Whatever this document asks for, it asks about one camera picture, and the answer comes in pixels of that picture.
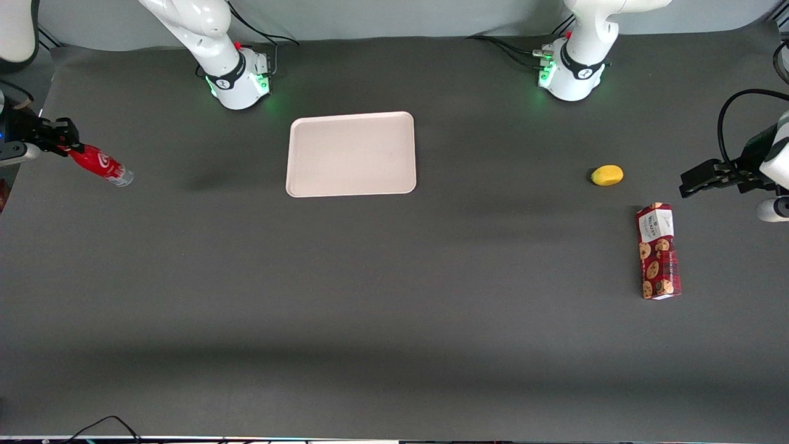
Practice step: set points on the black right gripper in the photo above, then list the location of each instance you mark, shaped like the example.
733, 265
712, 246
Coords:
26, 128

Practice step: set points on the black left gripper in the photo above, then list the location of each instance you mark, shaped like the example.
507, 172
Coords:
748, 160

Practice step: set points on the red coke bottle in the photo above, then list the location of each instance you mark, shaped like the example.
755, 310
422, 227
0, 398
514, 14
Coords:
102, 164

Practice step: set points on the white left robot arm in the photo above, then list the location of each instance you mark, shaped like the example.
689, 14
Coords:
576, 80

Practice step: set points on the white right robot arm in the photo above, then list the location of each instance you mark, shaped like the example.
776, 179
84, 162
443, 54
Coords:
237, 86

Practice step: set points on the beige plastic tray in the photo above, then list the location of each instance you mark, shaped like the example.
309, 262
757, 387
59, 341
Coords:
351, 154

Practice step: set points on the red cookie box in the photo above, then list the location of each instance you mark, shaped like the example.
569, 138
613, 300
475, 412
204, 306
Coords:
658, 253

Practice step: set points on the yellow lemon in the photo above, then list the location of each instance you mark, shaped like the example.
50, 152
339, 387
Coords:
607, 175

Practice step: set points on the dark grey table mat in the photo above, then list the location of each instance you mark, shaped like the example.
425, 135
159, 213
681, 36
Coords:
394, 308

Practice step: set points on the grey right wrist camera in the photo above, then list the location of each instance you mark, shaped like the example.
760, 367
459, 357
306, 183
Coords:
18, 154

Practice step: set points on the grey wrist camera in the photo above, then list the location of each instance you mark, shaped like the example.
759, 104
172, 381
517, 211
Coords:
18, 154
773, 209

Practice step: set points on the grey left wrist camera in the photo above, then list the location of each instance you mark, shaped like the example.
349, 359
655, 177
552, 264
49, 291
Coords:
773, 209

